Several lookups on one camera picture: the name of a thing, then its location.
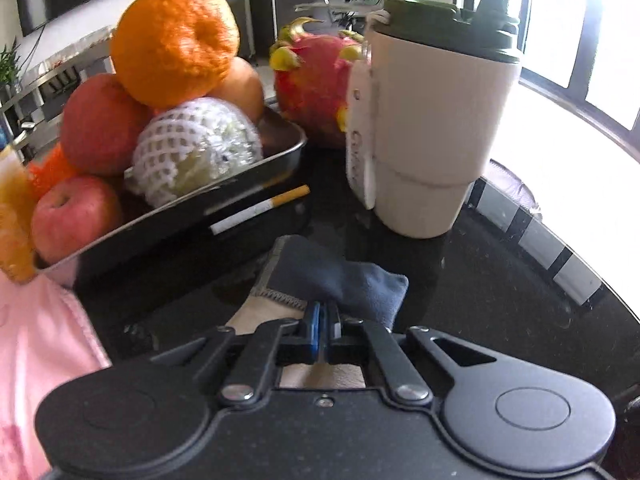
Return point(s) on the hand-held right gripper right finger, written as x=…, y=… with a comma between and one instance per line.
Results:
x=333, y=329

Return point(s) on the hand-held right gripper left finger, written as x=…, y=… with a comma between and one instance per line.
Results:
x=312, y=332

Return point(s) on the blue and beige cloth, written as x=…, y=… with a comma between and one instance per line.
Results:
x=345, y=272

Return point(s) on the cigarette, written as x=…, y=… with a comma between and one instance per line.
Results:
x=255, y=210

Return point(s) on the metal fruit tray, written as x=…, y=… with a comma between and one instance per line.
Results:
x=165, y=230

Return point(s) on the pear in white foam net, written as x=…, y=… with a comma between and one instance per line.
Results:
x=197, y=152

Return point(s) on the white tumbler with green lid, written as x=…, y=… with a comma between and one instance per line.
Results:
x=435, y=125

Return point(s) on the red dragon fruit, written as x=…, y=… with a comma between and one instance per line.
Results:
x=312, y=87

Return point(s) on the yellow orange apple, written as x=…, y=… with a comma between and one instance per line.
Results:
x=242, y=90

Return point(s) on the pink red apple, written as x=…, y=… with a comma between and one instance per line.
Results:
x=75, y=220

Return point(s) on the pink printed towel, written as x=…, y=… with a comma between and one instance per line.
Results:
x=35, y=355

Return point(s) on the dark red apple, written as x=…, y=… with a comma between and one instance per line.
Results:
x=100, y=122

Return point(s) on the large orange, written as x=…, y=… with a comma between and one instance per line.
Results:
x=172, y=42

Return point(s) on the grey television stand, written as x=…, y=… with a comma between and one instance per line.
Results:
x=55, y=67

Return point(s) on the green potted plant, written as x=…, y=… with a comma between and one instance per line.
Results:
x=9, y=65

